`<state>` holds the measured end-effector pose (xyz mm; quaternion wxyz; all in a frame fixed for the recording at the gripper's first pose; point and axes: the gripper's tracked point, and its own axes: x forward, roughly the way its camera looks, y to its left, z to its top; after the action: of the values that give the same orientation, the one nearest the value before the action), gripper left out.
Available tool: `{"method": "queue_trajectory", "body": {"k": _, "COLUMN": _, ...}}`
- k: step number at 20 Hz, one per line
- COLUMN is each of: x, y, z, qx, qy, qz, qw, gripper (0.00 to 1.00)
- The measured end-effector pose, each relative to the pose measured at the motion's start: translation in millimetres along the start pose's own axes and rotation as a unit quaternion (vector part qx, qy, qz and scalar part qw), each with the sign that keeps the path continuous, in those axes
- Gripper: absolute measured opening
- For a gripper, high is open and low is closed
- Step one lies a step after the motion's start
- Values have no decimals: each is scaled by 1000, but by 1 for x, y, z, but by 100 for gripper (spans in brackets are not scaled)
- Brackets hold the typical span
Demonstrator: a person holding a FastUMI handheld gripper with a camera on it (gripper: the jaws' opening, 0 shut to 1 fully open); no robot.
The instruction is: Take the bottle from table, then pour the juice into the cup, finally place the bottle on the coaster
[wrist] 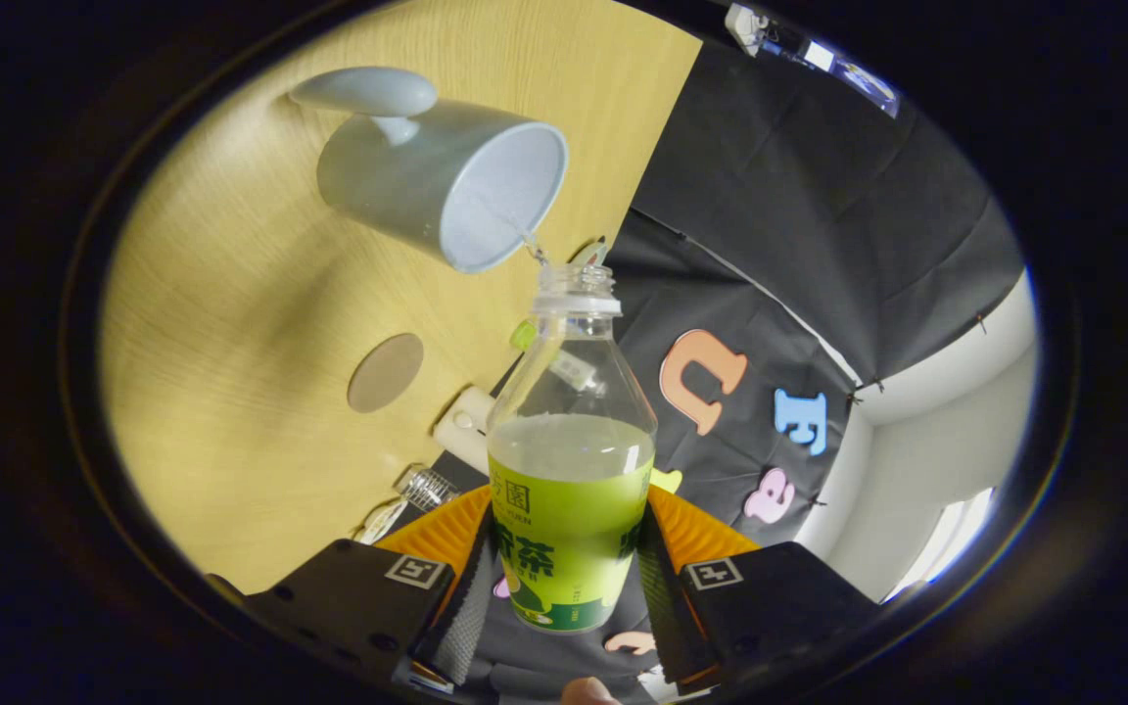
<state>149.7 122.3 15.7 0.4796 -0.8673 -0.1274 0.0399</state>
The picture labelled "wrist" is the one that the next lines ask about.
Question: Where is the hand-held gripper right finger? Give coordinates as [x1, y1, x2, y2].
[634, 485, 883, 691]

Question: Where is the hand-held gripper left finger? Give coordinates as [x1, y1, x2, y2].
[246, 485, 498, 691]

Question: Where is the clear juice bottle green label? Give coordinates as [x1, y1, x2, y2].
[486, 262, 659, 633]

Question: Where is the round brown coaster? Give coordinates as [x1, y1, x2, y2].
[347, 333, 425, 413]

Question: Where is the pale blue cup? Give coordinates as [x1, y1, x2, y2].
[288, 66, 570, 274]

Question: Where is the white divided seed dish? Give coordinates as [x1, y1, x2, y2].
[353, 499, 408, 545]

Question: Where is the white toaster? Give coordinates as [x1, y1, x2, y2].
[432, 386, 498, 476]

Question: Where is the ceiling light panel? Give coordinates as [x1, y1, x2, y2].
[882, 487, 998, 600]

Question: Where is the wooden table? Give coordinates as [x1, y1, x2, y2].
[99, 0, 704, 595]

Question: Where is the distant cluttered desk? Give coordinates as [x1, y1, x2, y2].
[726, 3, 900, 117]

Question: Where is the wire mesh holder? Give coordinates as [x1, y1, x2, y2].
[398, 467, 462, 513]

